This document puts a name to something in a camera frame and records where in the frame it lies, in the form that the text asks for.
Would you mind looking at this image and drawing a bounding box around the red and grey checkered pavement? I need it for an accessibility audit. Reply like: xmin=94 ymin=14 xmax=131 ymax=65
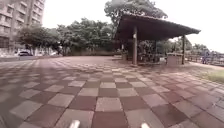
xmin=0 ymin=55 xmax=224 ymax=128

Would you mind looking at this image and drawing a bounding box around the row of trees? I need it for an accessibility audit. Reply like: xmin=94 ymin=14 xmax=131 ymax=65
xmin=16 ymin=0 xmax=209 ymax=57

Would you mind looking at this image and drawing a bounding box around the dark roofed open shelter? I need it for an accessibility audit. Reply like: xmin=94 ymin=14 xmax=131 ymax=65
xmin=113 ymin=13 xmax=202 ymax=67

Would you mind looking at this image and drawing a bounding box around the grey stone block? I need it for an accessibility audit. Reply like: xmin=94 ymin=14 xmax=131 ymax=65
xmin=166 ymin=52 xmax=184 ymax=66

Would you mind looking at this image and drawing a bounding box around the robot's own part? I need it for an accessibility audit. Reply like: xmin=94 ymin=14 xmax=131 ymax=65
xmin=140 ymin=122 xmax=151 ymax=128
xmin=68 ymin=120 xmax=81 ymax=128

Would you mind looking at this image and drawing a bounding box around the white car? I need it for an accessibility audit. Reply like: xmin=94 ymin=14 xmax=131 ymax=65
xmin=16 ymin=50 xmax=33 ymax=57

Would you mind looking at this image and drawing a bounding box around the wooden railing fence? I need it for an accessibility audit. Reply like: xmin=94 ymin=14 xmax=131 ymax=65
xmin=185 ymin=52 xmax=224 ymax=67

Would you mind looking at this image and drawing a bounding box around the grass strip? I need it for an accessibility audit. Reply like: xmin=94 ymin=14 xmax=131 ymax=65
xmin=191 ymin=68 xmax=224 ymax=85

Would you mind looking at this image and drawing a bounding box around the tall beige building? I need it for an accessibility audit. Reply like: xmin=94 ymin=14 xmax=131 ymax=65
xmin=0 ymin=0 xmax=47 ymax=56

